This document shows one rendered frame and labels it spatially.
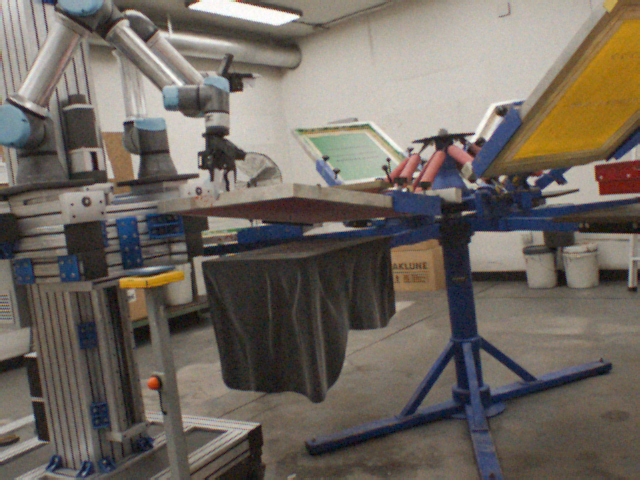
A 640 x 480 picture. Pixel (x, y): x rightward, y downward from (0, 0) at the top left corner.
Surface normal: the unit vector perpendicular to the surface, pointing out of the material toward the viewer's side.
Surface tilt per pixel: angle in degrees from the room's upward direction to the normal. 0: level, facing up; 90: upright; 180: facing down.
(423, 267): 90
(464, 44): 90
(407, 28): 90
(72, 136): 90
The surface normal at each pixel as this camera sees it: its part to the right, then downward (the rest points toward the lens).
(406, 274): -0.61, 0.14
